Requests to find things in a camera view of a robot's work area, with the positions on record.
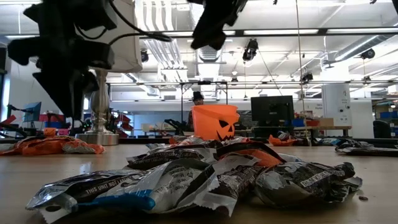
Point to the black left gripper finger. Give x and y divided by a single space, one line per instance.
65 90
90 84

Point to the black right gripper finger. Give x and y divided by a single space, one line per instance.
211 28
237 11

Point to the orange pumpkin face bucket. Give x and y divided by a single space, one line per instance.
208 123

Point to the white orange candy pack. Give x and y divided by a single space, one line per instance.
239 140

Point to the white shade silver table lamp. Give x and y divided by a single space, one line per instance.
99 102

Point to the blue lit monitor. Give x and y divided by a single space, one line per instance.
33 112

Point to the small orange object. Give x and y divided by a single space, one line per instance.
49 131

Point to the long ceiling light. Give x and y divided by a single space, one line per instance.
280 32

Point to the red storage bins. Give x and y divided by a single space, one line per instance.
124 119

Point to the red black background robot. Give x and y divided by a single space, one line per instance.
9 119

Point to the person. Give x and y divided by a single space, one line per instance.
197 98

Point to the black computer monitor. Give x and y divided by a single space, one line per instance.
272 110

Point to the white cabinet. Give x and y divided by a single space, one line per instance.
337 102

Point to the cardboard box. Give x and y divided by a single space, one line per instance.
326 122

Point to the wooden workshop table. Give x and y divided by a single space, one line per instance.
335 127

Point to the blue storage bins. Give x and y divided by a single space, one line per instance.
385 115

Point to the black office chair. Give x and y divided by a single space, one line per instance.
382 129

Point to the small dark crumb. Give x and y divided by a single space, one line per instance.
363 198

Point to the silver ventilation duct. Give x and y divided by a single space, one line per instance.
214 57
357 49

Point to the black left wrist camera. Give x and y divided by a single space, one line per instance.
93 54

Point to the black ceiling camera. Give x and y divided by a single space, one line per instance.
368 53
144 56
250 49
307 77

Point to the black aluminium table frame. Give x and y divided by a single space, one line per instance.
140 140

